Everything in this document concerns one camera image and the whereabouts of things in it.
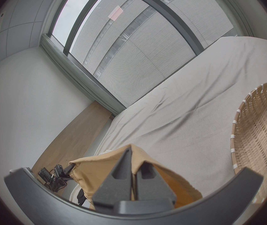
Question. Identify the pale grey garment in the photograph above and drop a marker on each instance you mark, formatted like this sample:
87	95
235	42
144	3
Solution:
73	194

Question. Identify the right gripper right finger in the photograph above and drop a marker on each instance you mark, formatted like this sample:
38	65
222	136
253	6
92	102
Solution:
152	184

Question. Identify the window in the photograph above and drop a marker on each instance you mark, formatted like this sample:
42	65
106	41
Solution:
147	43

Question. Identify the white garment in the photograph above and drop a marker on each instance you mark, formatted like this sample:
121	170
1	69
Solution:
103	152

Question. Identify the tan shorts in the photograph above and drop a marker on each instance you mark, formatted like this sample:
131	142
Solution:
93	170

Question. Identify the round woven basket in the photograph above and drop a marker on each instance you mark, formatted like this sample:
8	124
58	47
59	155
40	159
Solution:
260	137

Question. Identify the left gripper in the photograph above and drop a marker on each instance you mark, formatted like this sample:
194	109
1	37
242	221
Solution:
59	183

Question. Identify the bed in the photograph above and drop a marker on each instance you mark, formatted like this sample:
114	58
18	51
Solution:
182	97

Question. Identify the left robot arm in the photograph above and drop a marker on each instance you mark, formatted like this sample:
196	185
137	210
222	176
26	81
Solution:
44	175

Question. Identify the black garment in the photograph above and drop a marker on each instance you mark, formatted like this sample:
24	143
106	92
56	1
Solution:
80	196

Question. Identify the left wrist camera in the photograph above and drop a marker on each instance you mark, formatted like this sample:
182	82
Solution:
59	169

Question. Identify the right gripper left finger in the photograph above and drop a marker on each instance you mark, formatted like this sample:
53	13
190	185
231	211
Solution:
121	181

